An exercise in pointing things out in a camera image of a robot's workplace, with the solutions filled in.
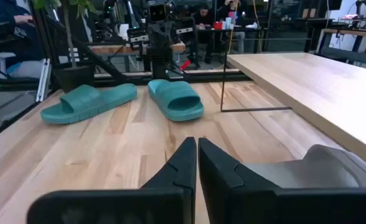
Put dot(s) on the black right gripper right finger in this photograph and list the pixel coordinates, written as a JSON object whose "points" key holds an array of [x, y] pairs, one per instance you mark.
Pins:
{"points": [[226, 193]]}

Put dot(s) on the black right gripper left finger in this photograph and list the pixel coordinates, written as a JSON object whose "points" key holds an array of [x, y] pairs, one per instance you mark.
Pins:
{"points": [[176, 186]]}

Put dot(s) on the teal rubber slide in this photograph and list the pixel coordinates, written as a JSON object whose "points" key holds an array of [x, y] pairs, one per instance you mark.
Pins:
{"points": [[77, 105], [173, 96]]}

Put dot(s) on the light grey rubber slide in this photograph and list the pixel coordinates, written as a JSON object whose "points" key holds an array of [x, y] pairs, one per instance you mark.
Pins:
{"points": [[320, 174]]}

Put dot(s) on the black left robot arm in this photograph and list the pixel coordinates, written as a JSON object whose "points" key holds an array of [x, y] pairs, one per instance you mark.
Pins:
{"points": [[159, 62]]}

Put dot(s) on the small red object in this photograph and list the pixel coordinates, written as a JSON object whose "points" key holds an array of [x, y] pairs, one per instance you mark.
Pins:
{"points": [[185, 65]]}

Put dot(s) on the wooden bench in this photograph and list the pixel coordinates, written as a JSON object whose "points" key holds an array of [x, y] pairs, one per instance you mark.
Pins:
{"points": [[114, 49]]}

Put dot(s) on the red cup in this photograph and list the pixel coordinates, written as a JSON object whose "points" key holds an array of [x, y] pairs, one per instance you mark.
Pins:
{"points": [[218, 26]]}

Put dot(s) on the black background table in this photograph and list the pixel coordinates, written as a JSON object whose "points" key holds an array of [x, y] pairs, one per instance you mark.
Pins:
{"points": [[248, 29]]}

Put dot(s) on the green potted plant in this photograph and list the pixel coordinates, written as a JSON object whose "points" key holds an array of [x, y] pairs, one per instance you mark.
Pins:
{"points": [[74, 77]]}

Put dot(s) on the white aluminium extrusion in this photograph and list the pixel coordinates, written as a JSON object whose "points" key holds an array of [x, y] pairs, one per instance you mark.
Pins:
{"points": [[43, 81]]}

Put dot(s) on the wooden background table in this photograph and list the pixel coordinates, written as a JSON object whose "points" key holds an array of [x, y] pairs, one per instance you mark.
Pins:
{"points": [[351, 32]]}

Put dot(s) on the wooden shelf with black frame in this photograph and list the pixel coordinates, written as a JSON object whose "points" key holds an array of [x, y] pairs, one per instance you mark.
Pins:
{"points": [[310, 84]]}

